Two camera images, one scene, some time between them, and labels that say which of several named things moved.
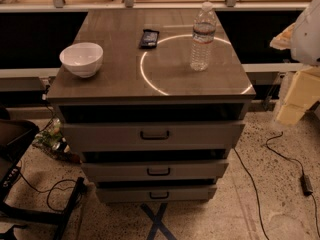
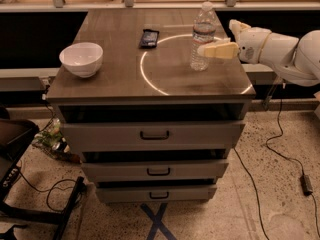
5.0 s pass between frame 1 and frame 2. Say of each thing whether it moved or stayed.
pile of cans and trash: stayed
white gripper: moved
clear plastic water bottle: stayed
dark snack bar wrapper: stayed
